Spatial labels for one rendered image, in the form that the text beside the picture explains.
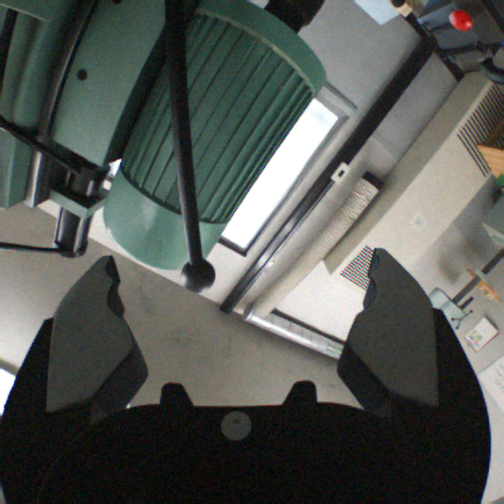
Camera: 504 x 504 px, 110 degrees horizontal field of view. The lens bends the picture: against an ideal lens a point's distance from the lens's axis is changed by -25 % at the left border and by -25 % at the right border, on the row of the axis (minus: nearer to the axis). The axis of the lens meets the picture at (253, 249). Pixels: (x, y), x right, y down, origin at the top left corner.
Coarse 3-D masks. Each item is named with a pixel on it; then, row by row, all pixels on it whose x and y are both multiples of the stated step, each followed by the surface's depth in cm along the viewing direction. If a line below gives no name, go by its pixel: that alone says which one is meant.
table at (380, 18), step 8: (360, 0) 38; (368, 0) 36; (376, 0) 35; (384, 0) 34; (368, 8) 39; (376, 8) 37; (384, 8) 36; (392, 8) 34; (376, 16) 40; (384, 16) 38; (392, 16) 36
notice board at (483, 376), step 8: (496, 360) 163; (488, 368) 166; (496, 368) 160; (480, 376) 169; (488, 376) 163; (496, 376) 156; (488, 384) 159; (496, 384) 153; (488, 392) 155; (496, 392) 149; (496, 400) 145
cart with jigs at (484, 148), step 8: (496, 128) 100; (488, 136) 104; (496, 136) 100; (480, 144) 106; (488, 144) 103; (480, 152) 111; (488, 152) 104; (496, 152) 97; (488, 160) 110; (496, 160) 103; (496, 168) 109; (496, 176) 116; (496, 192) 112
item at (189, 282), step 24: (168, 0) 11; (168, 24) 12; (168, 48) 13; (168, 72) 14; (192, 168) 18; (192, 192) 19; (192, 216) 19; (192, 240) 20; (192, 264) 22; (192, 288) 22
